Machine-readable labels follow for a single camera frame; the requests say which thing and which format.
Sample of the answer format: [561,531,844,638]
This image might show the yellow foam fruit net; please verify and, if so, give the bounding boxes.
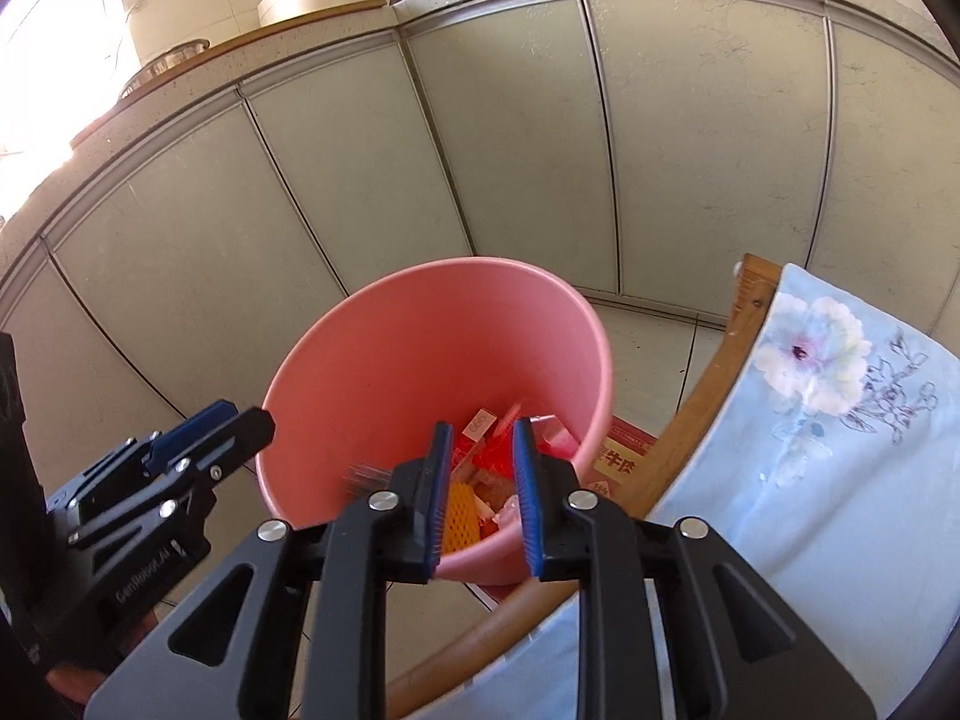
[441,483,482,556]

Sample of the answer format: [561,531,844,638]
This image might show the steel bowl on counter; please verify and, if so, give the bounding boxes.
[119,37,210,99]

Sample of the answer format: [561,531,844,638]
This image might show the clear plastic wrapper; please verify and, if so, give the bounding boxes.
[475,473,519,538]

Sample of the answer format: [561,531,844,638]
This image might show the red cardboard box under bucket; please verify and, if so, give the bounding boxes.
[583,416,658,499]

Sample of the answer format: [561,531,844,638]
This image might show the light blue floral tablecloth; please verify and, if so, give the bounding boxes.
[433,265,958,718]

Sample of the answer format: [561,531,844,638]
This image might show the wooden table edge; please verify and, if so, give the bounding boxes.
[386,254,782,718]

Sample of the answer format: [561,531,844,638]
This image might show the red white toothpaste box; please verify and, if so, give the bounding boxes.
[451,401,523,483]

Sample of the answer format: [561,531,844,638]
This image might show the grey kitchen cabinets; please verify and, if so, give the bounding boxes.
[2,0,958,486]

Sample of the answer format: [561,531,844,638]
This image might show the person's left hand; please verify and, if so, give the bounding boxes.
[46,663,107,706]

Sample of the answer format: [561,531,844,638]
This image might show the steel wool scrubber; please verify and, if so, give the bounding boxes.
[342,465,392,504]

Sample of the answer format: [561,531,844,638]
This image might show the red white tissue pack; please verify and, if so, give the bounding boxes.
[529,415,579,461]

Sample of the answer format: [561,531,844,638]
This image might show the pink plastic trash bucket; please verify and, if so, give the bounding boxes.
[255,257,616,589]

